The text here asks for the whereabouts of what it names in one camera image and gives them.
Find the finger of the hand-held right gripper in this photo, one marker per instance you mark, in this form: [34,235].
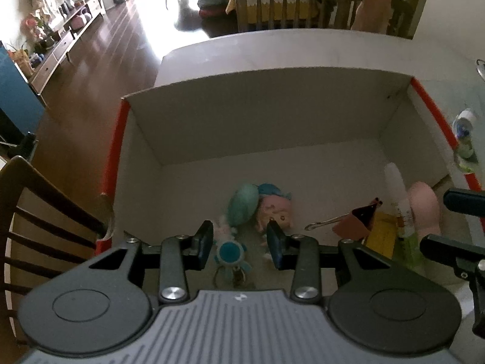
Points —
[464,201]
[447,252]

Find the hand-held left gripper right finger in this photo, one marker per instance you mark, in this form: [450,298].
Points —
[275,246]

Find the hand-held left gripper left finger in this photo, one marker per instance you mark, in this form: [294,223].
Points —
[205,239]

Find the pink doll figure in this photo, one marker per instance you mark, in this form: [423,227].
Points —
[274,208]

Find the pink oblong object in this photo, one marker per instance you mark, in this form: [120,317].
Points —
[424,208]

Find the green tube bottle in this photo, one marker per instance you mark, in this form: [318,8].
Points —
[405,227]

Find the teal egg toy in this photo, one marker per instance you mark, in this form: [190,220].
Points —
[242,204]

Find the yellow card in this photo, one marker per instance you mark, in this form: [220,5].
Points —
[380,235]

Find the brown binder clip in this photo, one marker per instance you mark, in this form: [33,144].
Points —
[356,220]

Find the red cardboard box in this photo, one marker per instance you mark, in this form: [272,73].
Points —
[265,121]

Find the green and white tube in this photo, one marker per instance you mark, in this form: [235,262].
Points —
[465,140]

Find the dark wooden chair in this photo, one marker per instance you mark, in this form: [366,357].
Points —
[41,220]

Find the beige towel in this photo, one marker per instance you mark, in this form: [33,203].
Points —
[371,9]

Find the dark floor cushion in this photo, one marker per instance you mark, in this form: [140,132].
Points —
[212,7]

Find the wooden TV cabinet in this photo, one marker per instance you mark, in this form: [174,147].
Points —
[64,45]

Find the blue water dispenser cabinet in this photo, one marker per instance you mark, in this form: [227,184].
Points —
[17,91]

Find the wooden slatted dining chair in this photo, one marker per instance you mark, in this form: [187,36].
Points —
[288,3]

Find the red potted flowers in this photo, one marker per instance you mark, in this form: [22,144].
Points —
[36,30]

